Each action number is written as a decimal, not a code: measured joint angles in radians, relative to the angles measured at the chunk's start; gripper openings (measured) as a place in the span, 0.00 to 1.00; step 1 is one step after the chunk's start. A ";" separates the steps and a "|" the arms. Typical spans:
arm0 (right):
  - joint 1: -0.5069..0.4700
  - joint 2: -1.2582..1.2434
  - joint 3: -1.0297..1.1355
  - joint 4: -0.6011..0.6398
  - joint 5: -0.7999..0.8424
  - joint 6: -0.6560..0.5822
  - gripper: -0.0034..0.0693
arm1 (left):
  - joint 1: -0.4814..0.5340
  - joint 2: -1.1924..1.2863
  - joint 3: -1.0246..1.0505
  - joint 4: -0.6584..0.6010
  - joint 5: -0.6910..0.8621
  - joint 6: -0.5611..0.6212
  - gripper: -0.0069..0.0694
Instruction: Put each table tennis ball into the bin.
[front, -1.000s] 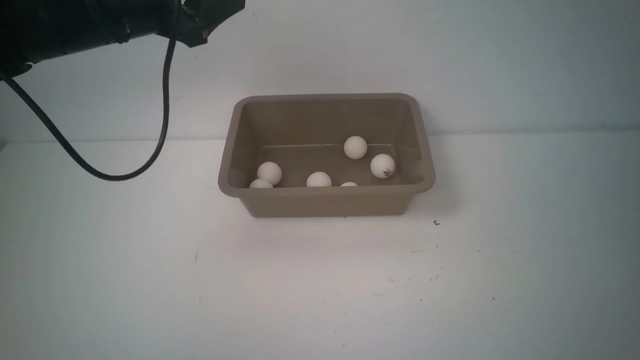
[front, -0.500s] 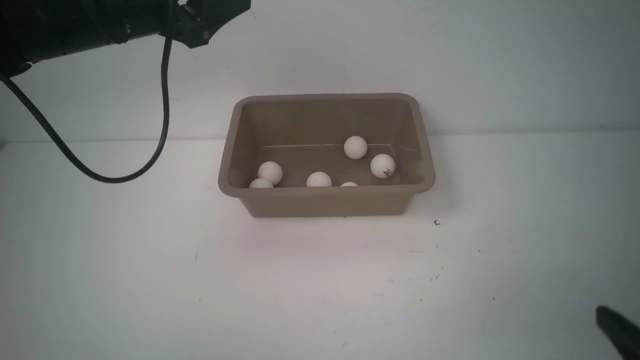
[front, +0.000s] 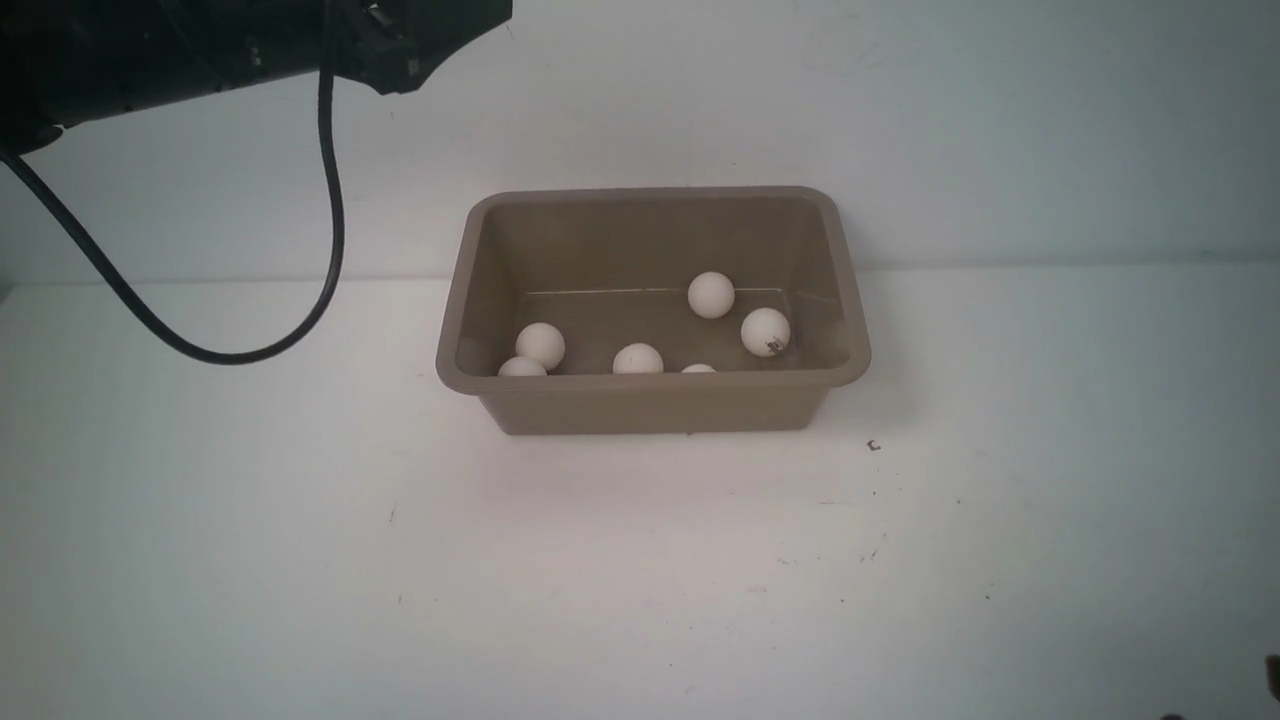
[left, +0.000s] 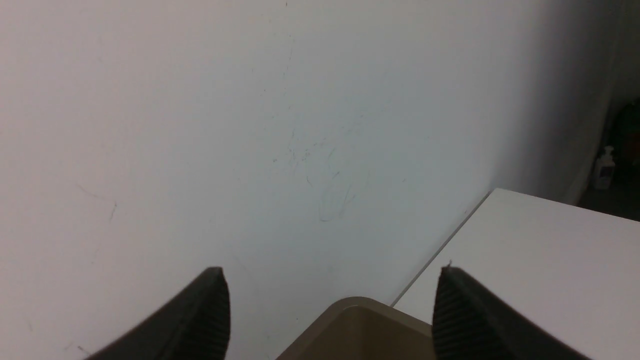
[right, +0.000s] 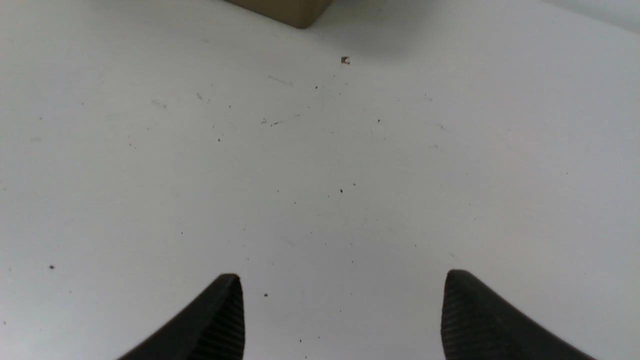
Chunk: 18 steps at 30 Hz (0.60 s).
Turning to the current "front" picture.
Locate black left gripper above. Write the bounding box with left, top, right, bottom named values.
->
left=335, top=1, right=513, bottom=95

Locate white ball with logo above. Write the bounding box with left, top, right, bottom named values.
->
left=497, top=356, right=547, bottom=377

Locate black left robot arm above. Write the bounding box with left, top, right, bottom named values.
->
left=1, top=1, right=513, bottom=155

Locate tan plastic bin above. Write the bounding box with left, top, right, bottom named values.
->
left=436, top=186, right=872, bottom=436

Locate black left camera cable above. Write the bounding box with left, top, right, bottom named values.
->
left=0, top=0, right=347, bottom=366

